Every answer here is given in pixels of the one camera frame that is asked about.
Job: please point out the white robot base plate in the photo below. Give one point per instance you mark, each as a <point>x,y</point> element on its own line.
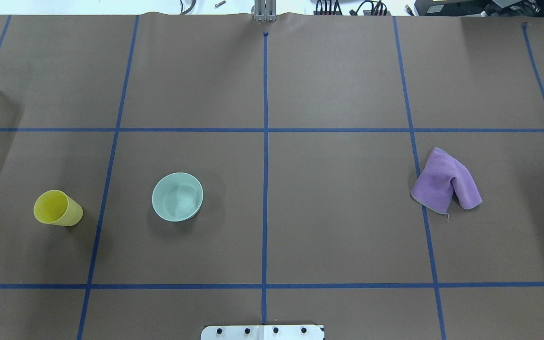
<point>263,332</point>

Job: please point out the aluminium frame post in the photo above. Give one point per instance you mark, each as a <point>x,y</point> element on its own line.
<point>264,11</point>

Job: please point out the black power strip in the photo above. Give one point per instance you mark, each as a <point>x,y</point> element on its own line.
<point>363,8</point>

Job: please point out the mint green bowl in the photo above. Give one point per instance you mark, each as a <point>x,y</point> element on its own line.
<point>177,197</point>

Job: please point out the purple microfiber cloth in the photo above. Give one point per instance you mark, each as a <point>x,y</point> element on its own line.
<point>442,179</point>

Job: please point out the black monitor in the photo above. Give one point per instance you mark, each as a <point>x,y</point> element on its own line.
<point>485,8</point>

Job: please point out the yellow plastic cup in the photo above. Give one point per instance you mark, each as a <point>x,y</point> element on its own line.
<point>57,208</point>

